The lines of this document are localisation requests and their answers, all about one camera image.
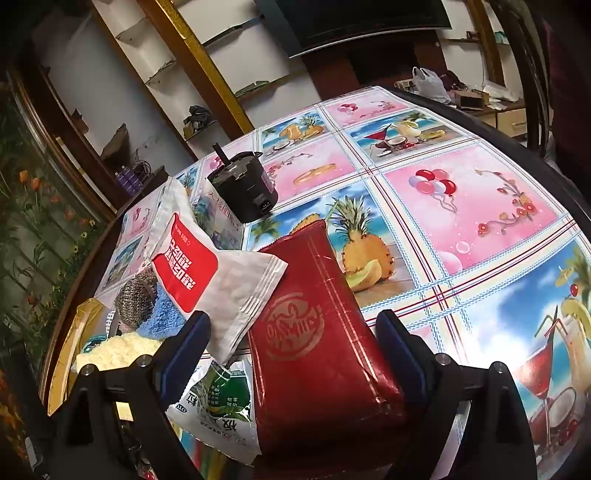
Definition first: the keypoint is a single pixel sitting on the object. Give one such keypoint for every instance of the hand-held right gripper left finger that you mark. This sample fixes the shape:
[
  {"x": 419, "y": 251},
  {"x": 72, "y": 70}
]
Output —
[{"x": 184, "y": 355}]

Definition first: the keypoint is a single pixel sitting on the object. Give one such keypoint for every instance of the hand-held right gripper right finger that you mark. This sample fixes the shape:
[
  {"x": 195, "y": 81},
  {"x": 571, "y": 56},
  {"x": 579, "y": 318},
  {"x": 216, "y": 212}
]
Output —
[{"x": 406, "y": 357}]

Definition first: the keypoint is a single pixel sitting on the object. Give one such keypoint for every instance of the blue towel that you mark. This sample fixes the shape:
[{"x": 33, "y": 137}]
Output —
[{"x": 159, "y": 318}]

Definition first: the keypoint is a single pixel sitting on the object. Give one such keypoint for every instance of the green white packet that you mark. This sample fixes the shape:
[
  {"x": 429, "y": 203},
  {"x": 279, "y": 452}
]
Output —
[{"x": 217, "y": 406}]

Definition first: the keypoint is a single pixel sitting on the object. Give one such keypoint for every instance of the white packet red label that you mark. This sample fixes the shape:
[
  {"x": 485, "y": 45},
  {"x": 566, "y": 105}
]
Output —
[{"x": 231, "y": 286}]

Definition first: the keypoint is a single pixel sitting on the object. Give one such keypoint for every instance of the dark red packet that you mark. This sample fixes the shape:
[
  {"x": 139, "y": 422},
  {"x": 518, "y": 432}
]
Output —
[{"x": 314, "y": 346}]

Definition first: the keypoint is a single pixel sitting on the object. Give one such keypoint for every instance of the gold cardboard box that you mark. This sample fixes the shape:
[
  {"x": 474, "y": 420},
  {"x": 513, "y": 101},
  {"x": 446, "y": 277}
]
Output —
[{"x": 69, "y": 350}]

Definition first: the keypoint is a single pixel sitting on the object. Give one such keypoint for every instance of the dark wooden cabinet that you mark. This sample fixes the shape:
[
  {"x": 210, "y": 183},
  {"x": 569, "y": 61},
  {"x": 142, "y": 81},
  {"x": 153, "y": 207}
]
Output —
[{"x": 143, "y": 191}]

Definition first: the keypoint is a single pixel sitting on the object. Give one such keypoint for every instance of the black electric device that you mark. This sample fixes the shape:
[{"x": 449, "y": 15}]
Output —
[{"x": 244, "y": 189}]

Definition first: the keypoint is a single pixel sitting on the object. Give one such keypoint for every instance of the purple bottle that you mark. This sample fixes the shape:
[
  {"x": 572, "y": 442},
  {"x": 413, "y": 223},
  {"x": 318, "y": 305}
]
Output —
[
  {"x": 134, "y": 177},
  {"x": 121, "y": 182}
]

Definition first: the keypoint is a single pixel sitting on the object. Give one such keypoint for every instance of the brown cardboard box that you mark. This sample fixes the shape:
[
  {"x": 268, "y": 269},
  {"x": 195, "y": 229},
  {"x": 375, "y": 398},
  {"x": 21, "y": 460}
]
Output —
[{"x": 471, "y": 98}]

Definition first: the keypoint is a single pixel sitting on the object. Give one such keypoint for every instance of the white plastic bag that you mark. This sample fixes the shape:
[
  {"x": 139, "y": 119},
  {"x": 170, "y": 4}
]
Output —
[{"x": 429, "y": 83}]

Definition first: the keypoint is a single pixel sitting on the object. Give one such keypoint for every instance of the green flat item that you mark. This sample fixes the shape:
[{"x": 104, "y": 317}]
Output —
[{"x": 251, "y": 87}]

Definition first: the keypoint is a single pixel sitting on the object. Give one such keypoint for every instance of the dark wooden chair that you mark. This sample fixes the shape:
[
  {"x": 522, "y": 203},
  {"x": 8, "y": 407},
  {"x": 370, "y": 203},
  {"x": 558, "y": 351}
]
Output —
[{"x": 538, "y": 92}]

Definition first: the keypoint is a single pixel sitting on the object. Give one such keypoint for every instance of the black television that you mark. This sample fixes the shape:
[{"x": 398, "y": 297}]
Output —
[{"x": 360, "y": 23}]

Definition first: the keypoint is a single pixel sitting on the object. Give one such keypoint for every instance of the gold framed wall shelf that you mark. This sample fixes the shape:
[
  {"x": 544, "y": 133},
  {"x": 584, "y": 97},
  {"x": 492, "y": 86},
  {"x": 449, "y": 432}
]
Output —
[{"x": 184, "y": 50}]

